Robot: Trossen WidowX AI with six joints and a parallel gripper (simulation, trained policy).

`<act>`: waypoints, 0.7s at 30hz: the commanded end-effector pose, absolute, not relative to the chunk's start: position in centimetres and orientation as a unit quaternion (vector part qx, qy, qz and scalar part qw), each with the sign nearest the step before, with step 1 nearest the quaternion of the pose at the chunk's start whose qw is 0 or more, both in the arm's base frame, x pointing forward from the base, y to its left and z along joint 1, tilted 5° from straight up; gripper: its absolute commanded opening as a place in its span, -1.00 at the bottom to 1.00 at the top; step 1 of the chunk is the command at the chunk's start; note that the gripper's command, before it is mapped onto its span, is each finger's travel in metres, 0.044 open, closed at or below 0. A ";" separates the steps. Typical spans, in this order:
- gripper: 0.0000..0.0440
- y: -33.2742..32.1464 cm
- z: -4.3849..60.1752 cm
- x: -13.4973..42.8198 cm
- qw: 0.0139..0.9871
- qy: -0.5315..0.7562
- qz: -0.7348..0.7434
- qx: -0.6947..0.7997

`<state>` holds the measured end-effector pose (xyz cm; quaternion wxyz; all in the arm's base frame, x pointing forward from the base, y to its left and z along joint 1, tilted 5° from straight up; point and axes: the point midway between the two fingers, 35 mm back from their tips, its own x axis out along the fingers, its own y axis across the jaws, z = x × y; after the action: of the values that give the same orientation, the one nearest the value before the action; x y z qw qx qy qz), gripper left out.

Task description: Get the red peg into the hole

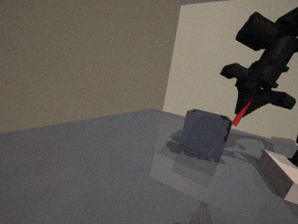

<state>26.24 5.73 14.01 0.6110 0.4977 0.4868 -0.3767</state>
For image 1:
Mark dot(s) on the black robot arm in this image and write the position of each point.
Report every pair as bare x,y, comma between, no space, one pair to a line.
277,38

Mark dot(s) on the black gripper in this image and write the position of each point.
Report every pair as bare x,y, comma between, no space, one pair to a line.
265,74

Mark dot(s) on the red peg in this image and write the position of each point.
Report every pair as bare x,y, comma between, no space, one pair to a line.
240,115

